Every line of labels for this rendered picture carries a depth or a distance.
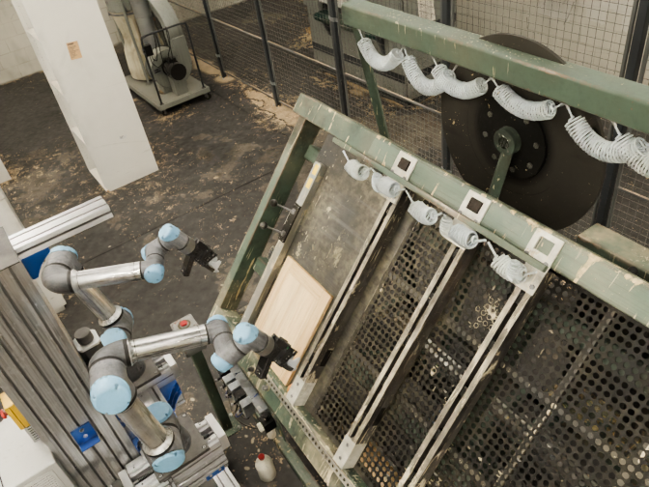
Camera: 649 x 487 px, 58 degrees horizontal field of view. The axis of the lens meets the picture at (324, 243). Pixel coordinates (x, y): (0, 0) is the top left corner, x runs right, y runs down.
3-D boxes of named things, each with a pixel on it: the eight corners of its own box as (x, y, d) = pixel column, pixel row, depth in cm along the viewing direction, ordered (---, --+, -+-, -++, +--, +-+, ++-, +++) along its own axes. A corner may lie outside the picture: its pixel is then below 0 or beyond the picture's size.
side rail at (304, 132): (231, 303, 321) (214, 301, 314) (316, 121, 294) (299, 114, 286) (236, 309, 317) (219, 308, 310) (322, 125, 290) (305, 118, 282)
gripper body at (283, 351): (299, 353, 212) (281, 341, 204) (284, 371, 212) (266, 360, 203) (288, 341, 218) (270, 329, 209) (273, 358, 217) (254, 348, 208)
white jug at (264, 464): (256, 473, 333) (248, 454, 320) (271, 463, 336) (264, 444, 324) (265, 486, 326) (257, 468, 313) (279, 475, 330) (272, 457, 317)
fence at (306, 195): (243, 329, 300) (237, 329, 297) (322, 162, 276) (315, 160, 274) (247, 334, 297) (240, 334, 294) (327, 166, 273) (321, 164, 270)
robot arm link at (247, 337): (226, 330, 198) (245, 315, 197) (245, 342, 206) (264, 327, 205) (234, 348, 192) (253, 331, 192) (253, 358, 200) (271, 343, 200)
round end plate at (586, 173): (434, 186, 276) (431, 16, 226) (443, 182, 278) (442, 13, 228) (577, 271, 221) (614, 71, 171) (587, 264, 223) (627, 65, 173)
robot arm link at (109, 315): (113, 350, 266) (34, 271, 232) (117, 327, 278) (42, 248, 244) (137, 340, 265) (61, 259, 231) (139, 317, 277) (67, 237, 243)
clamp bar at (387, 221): (295, 393, 264) (252, 394, 248) (416, 157, 234) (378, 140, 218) (306, 408, 257) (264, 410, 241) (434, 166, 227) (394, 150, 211)
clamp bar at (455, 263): (342, 453, 238) (298, 458, 222) (486, 195, 208) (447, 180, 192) (356, 471, 231) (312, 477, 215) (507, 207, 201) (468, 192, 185)
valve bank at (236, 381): (216, 390, 311) (205, 361, 296) (239, 376, 316) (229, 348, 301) (260, 458, 276) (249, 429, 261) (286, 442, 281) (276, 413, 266)
